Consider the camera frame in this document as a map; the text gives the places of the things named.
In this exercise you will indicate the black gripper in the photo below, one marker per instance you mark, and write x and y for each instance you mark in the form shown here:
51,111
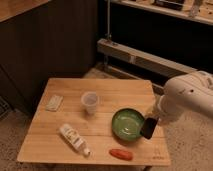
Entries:
148,127

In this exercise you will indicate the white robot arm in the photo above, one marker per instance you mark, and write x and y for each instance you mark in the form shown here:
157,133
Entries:
193,91

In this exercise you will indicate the green ceramic bowl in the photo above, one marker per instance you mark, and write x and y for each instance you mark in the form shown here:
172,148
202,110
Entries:
126,124

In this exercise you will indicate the red oblong object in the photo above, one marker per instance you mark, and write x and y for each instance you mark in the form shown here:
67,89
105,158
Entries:
121,154

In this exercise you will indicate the wooden table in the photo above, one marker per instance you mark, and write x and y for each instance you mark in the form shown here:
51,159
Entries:
43,144

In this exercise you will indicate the white lotion tube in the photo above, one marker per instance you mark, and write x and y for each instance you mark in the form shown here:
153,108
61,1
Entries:
74,139

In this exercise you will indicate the wooden shelf with items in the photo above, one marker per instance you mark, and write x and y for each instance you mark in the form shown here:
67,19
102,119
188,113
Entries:
194,10

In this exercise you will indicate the vertical metal pole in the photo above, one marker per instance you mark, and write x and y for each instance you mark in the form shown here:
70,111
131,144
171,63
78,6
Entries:
108,34

